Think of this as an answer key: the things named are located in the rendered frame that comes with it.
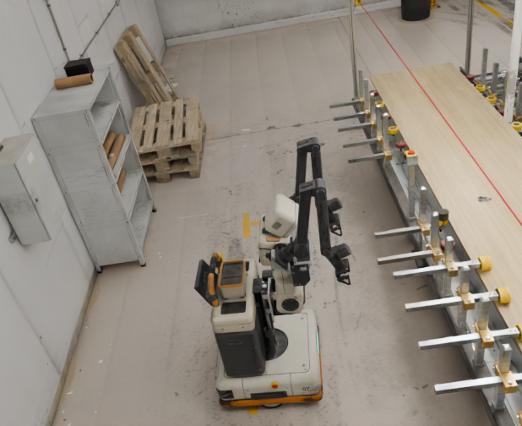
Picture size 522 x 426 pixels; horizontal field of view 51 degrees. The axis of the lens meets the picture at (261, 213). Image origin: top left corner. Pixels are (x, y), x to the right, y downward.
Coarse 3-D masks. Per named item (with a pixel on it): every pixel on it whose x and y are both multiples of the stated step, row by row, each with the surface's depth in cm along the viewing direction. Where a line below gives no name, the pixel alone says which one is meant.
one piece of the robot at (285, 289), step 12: (264, 240) 300; (276, 240) 299; (288, 240) 300; (264, 252) 302; (264, 264) 315; (276, 276) 322; (288, 276) 322; (276, 288) 322; (288, 288) 321; (300, 288) 328; (276, 300) 328; (288, 300) 326; (300, 300) 326; (288, 312) 332
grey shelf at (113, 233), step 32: (64, 96) 440; (96, 96) 437; (64, 128) 419; (96, 128) 424; (128, 128) 515; (64, 160) 434; (96, 160) 435; (128, 160) 537; (64, 192) 451; (96, 192) 452; (128, 192) 508; (96, 224) 470; (128, 224) 472; (96, 256) 490; (128, 256) 492
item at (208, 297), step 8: (200, 264) 337; (216, 264) 343; (200, 272) 331; (208, 272) 339; (200, 280) 327; (216, 280) 344; (200, 288) 323; (208, 288) 326; (208, 296) 318; (216, 296) 320
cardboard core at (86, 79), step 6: (66, 78) 452; (72, 78) 452; (78, 78) 451; (84, 78) 451; (90, 78) 458; (60, 84) 452; (66, 84) 452; (72, 84) 453; (78, 84) 453; (84, 84) 455
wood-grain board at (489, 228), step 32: (448, 64) 533; (384, 96) 498; (416, 96) 487; (448, 96) 478; (480, 96) 468; (416, 128) 441; (448, 128) 433; (480, 128) 425; (512, 128) 418; (448, 160) 397; (480, 160) 390; (512, 160) 384; (448, 192) 365; (480, 192) 360; (512, 192) 355; (480, 224) 334; (512, 224) 329; (512, 256) 307; (512, 288) 288; (512, 320) 271
